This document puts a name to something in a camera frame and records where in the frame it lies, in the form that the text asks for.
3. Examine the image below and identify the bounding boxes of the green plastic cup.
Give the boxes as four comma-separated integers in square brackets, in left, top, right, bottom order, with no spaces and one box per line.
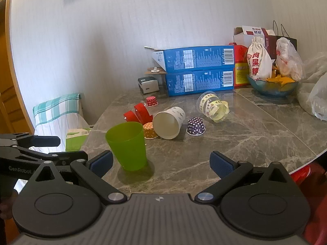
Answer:
[105,122,148,172]

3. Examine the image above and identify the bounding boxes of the white printed plastic bag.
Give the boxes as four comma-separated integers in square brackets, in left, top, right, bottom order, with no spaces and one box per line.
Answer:
[275,37,305,81]

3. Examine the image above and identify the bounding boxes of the yellow snack packets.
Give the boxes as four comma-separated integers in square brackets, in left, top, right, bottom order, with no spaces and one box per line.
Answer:
[266,65,298,85]

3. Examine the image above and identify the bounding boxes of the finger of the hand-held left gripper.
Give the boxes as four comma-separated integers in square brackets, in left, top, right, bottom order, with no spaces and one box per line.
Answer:
[0,147,89,168]
[0,132,61,148]

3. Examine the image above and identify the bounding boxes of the blue glass bowl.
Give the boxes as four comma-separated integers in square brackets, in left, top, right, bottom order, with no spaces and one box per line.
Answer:
[246,74,299,98]

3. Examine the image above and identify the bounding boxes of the white paper cup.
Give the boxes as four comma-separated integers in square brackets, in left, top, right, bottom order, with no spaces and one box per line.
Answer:
[152,106,186,140]

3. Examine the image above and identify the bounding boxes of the red plastic stool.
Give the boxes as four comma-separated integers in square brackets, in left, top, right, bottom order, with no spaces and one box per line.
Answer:
[290,153,327,245]

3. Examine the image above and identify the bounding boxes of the wooden door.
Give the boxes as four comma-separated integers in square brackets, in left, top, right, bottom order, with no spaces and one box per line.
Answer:
[0,0,35,136]

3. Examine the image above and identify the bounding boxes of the white cloth drawstring bag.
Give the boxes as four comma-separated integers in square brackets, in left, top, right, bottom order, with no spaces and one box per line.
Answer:
[246,36,273,82]

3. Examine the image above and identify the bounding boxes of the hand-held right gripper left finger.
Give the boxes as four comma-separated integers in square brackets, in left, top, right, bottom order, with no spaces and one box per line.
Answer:
[30,150,127,205]

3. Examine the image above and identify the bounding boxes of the red and yellow box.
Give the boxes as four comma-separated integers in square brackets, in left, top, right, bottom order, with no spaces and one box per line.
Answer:
[228,42,252,87]

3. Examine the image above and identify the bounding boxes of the orange polka dot paper cup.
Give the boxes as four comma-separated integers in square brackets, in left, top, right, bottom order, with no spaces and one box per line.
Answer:
[142,122,160,140]

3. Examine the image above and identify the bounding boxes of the clear plastic bag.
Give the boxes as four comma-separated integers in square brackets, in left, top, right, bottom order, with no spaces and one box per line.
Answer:
[297,52,327,121]

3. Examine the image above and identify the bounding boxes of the blue cardboard box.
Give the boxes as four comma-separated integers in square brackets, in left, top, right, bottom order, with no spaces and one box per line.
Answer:
[165,68,235,97]
[144,45,235,73]

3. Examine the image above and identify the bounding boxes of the purple polka dot paper cup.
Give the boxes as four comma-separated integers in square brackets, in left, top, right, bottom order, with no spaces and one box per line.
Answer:
[186,117,206,136]

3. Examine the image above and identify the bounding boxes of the dark paper bag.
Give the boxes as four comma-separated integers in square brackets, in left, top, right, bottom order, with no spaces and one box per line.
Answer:
[265,20,298,61]

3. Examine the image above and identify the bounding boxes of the green and white tissue box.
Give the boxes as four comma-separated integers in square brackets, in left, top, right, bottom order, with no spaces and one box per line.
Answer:
[65,128,93,152]

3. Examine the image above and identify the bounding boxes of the white covered chair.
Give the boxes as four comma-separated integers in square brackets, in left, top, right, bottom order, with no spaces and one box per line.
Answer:
[32,93,95,157]

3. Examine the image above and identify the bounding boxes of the red plastic cup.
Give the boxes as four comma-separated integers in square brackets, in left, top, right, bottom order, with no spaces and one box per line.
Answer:
[123,110,140,122]
[134,103,154,124]

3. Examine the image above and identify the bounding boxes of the white and red carton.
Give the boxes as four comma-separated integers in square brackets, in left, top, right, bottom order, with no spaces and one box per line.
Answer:
[233,26,269,47]

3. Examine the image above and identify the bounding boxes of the grey and white device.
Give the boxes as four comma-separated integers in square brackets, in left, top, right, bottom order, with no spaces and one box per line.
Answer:
[138,77,160,94]

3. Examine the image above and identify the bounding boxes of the clear printed plastic cup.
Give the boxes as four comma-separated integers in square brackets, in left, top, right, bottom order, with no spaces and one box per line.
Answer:
[196,91,230,123]

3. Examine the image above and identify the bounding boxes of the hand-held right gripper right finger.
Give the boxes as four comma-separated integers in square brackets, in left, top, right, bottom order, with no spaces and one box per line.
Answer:
[195,151,296,205]

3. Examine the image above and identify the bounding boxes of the teal checked towel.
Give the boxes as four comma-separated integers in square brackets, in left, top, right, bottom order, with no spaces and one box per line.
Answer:
[32,93,82,127]

